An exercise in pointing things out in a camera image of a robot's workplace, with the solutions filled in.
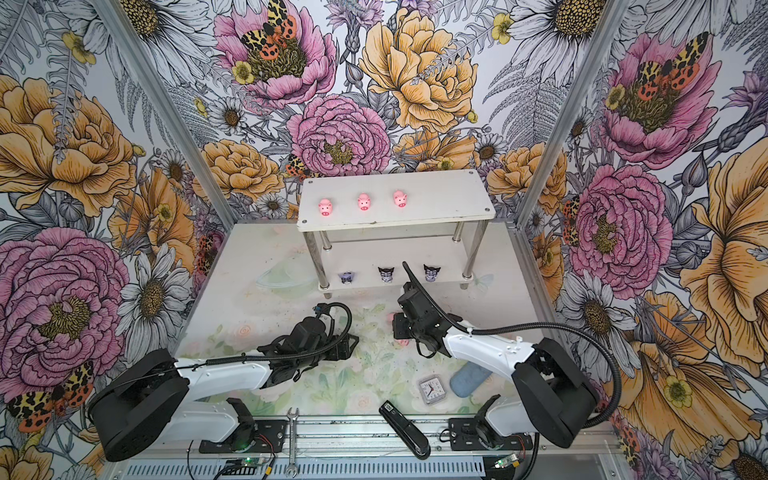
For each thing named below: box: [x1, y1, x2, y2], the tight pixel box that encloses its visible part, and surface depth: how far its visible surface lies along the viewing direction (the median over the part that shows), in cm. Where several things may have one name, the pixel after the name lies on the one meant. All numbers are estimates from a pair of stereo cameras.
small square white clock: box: [419, 377, 446, 404], surface depth 81 cm
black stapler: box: [378, 400, 431, 461], surface depth 73 cm
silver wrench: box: [286, 407, 299, 478], surface depth 75 cm
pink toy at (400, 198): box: [393, 190, 408, 208], surface depth 79 cm
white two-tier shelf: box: [297, 169, 497, 299], surface depth 83 cm
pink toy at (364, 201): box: [358, 192, 371, 211], surface depth 78 cm
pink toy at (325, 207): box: [318, 198, 333, 217], surface depth 76 cm
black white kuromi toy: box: [377, 267, 395, 283], surface depth 96 cm
